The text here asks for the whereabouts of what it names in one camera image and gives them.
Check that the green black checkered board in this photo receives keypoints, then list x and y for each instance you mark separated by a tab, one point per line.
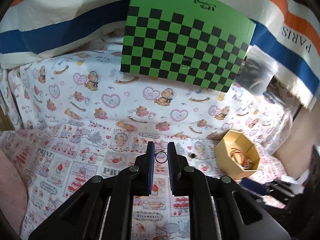
185	37

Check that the small dark stud earring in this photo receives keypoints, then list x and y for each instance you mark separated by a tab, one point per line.
192	155

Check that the clear plastic container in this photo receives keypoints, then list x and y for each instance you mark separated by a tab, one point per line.
256	72

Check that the brown cardboard box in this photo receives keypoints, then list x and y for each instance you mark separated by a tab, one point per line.
5	120

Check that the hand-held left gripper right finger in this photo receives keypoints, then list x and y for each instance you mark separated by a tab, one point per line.
171	170

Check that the white bear print sheet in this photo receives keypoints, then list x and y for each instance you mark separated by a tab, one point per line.
62	92

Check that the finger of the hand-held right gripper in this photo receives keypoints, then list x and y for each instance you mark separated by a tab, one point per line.
255	187

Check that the striped orange blue white cloth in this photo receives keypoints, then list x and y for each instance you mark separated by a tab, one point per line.
50	17

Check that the yellow octagonal box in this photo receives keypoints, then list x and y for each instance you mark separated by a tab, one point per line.
225	158

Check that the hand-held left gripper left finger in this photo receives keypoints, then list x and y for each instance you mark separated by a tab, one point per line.
150	170

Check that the pink cartoon print cloth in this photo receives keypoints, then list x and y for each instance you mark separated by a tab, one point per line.
62	167

